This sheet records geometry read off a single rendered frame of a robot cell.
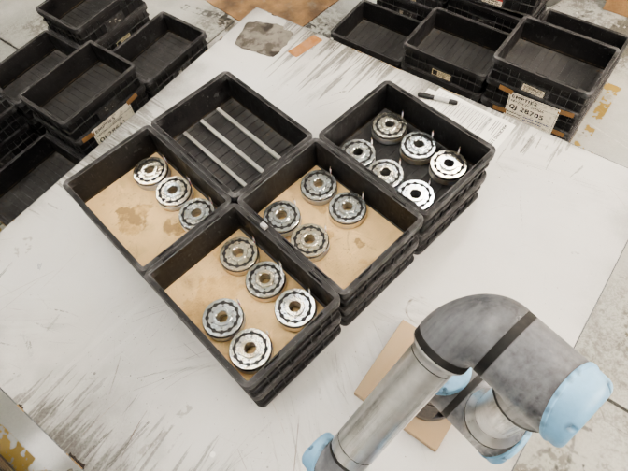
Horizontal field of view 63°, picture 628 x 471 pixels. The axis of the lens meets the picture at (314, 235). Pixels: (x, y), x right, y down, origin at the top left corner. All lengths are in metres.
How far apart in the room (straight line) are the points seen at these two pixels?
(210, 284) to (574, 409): 0.93
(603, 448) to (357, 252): 1.26
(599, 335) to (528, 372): 1.64
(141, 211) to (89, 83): 1.10
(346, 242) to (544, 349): 0.76
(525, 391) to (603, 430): 1.52
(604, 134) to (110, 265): 2.35
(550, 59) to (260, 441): 1.89
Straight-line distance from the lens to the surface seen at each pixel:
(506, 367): 0.74
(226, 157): 1.59
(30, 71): 2.94
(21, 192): 2.60
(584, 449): 2.21
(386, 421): 0.86
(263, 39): 2.14
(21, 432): 2.43
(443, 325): 0.76
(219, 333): 1.28
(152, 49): 2.77
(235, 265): 1.35
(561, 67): 2.44
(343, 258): 1.36
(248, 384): 1.16
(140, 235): 1.51
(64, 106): 2.50
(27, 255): 1.81
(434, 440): 1.34
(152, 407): 1.45
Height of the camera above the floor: 2.04
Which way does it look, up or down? 60 degrees down
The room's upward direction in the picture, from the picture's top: 8 degrees counter-clockwise
